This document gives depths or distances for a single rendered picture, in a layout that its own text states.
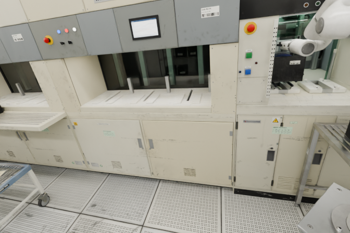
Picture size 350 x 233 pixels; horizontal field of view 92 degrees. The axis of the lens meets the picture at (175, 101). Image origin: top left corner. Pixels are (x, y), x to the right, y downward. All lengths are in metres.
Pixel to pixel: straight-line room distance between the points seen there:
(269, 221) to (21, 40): 2.38
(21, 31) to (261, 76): 1.79
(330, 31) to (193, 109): 0.84
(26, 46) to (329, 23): 1.89
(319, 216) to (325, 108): 0.72
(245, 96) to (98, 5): 1.14
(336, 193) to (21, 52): 2.16
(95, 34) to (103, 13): 0.16
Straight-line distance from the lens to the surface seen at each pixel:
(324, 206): 0.88
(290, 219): 1.76
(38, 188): 2.12
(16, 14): 1.86
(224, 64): 1.13
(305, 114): 1.36
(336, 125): 1.40
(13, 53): 2.01
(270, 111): 1.28
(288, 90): 1.48
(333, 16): 0.79
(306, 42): 1.20
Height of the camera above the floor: 1.39
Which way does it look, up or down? 23 degrees down
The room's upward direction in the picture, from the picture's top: 7 degrees counter-clockwise
